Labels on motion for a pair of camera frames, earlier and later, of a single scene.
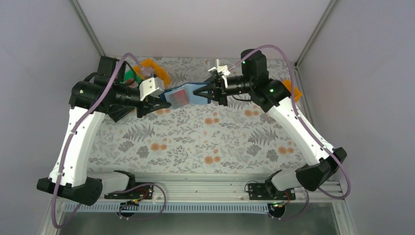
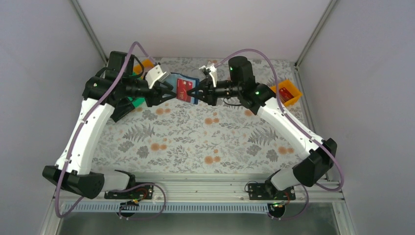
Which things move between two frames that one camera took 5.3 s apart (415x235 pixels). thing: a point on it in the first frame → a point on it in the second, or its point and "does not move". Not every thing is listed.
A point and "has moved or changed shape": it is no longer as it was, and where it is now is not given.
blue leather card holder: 193,98 has moved or changed shape
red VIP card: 178,99 → 182,86
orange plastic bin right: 297,93 does not move
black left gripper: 143,105 → 154,96
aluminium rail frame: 210,187 does not move
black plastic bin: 116,111 does not move
